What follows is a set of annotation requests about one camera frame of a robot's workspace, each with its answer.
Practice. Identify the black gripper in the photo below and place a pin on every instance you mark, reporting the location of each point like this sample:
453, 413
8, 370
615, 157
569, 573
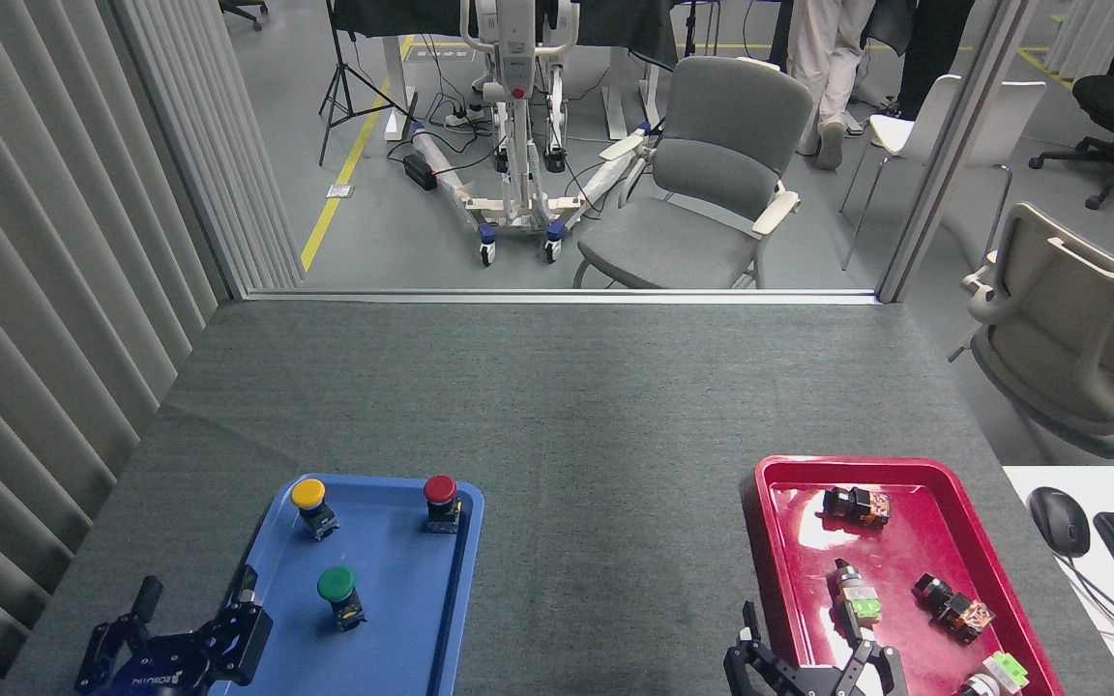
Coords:
165, 667
813, 684

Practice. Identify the green push button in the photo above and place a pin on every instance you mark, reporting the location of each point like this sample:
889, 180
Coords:
337, 586

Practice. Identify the yellow push button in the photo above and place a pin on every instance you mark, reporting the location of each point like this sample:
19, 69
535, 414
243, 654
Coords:
308, 494

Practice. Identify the red push button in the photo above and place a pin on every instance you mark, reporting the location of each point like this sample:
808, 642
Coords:
440, 489

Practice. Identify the red plastic tray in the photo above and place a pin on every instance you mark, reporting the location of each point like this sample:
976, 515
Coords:
915, 551

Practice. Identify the blue plastic tray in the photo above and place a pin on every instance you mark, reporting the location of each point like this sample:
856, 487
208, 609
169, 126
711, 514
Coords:
402, 599

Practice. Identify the white desk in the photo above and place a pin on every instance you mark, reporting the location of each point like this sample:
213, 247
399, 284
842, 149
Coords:
1050, 590

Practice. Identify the black computer mouse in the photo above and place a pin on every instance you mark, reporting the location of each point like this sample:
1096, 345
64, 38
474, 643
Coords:
1060, 522

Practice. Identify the beige office chair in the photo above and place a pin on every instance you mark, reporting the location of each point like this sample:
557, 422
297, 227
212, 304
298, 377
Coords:
1079, 329

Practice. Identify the silver floor outlet plate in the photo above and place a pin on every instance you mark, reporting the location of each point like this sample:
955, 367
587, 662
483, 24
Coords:
339, 191

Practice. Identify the grey armchair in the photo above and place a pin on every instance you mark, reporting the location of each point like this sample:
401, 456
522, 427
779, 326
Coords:
712, 164

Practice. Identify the white plastic chair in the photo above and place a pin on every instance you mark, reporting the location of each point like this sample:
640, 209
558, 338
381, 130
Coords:
924, 116

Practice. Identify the black tripod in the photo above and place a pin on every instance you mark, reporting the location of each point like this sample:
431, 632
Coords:
339, 87

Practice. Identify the white power strip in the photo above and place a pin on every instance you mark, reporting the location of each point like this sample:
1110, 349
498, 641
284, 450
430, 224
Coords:
465, 117

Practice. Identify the person in pale trousers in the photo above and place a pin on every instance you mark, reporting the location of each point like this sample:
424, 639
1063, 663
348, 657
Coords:
833, 58

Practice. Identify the white stand on wheels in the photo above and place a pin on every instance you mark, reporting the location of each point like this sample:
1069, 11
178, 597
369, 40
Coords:
518, 126

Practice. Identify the person in dark trousers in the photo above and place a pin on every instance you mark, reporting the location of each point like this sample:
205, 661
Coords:
929, 48

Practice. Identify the black swivel chair base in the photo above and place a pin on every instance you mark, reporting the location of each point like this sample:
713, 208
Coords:
246, 10

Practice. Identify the white green push switch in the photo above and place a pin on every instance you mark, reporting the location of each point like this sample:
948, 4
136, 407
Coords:
997, 672

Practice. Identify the silver post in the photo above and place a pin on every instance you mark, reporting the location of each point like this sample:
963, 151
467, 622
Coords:
953, 145

